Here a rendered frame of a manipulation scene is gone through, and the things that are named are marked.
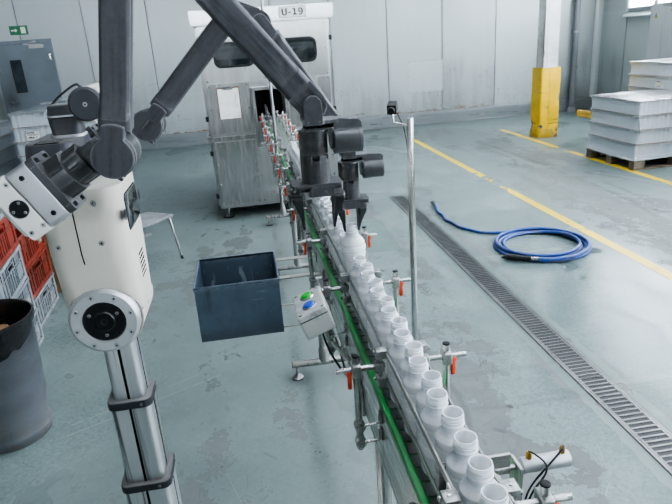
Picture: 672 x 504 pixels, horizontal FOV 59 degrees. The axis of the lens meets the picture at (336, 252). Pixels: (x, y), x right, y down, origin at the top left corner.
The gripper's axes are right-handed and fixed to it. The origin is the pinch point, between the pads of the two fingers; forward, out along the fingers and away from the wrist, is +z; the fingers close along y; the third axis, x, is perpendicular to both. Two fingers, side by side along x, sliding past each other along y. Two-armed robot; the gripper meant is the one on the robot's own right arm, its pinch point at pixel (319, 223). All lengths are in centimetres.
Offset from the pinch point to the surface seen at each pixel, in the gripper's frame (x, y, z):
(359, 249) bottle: 40.9, 15.6, 21.3
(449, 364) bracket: -7.1, 25.7, 33.5
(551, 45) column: 797, 476, -8
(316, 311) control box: 18.6, -0.4, 28.6
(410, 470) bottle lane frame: -30, 10, 40
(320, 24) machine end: 508, 73, -53
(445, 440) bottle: -39.2, 13.7, 27.5
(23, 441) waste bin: 142, -135, 135
